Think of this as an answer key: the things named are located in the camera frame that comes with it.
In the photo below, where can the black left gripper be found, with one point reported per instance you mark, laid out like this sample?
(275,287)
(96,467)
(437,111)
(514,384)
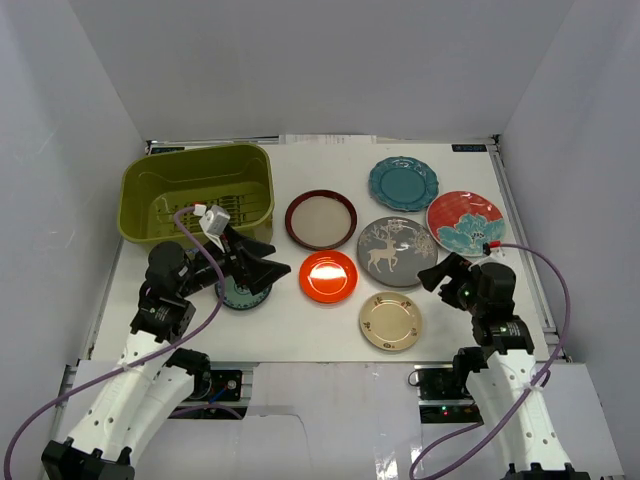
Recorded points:
(240,265)

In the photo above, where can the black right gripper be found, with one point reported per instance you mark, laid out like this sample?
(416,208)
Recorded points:
(430,278)

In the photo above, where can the grey deer plate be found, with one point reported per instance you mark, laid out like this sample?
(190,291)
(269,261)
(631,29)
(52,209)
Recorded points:
(393,250)

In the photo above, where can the dark red rimmed cream plate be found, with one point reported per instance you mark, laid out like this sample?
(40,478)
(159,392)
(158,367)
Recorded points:
(320,220)

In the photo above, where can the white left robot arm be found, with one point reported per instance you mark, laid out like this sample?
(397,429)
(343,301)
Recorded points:
(155,373)

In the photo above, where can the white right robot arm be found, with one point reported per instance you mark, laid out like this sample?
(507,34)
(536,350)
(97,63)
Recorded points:
(500,372)

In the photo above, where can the olive green plastic bin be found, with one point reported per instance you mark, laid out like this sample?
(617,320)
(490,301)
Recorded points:
(236,177)

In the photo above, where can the green blue patterned small plate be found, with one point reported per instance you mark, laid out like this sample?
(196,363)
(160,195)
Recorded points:
(240,298)

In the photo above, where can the red and teal floral plate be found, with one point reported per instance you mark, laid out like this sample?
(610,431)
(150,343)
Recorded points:
(462,222)

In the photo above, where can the cream floral plate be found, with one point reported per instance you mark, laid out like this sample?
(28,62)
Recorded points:
(390,321)

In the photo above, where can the orange glossy plate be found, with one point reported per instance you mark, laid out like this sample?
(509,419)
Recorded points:
(328,277)

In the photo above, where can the teal scalloped plate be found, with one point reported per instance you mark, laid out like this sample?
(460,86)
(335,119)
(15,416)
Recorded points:
(403,184)

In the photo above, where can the white paper sheets at back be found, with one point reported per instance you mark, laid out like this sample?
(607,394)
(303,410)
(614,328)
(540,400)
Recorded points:
(326,139)

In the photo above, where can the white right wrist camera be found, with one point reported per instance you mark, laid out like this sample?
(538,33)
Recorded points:
(489,247)

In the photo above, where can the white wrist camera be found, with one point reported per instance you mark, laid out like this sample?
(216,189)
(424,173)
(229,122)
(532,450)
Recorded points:
(489,247)
(212,220)

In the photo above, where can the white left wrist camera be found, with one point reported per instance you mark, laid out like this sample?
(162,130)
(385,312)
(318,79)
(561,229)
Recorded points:
(212,220)

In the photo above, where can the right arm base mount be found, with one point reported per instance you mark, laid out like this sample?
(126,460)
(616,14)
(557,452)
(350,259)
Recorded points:
(441,400)

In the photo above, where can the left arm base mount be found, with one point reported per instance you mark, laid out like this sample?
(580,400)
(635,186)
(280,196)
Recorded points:
(215,385)

